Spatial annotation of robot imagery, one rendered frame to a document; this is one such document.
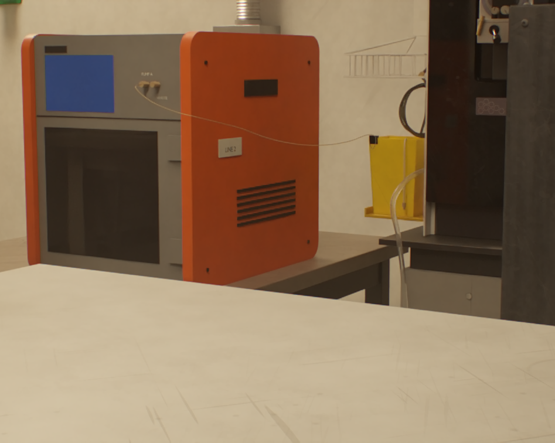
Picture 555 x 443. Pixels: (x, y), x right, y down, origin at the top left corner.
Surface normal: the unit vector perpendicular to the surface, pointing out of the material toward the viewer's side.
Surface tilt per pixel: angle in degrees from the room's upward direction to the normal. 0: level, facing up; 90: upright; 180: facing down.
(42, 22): 90
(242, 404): 0
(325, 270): 90
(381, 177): 93
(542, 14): 90
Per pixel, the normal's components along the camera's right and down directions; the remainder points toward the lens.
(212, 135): 0.86, 0.07
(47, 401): 0.00, -0.99
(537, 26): -0.58, 0.11
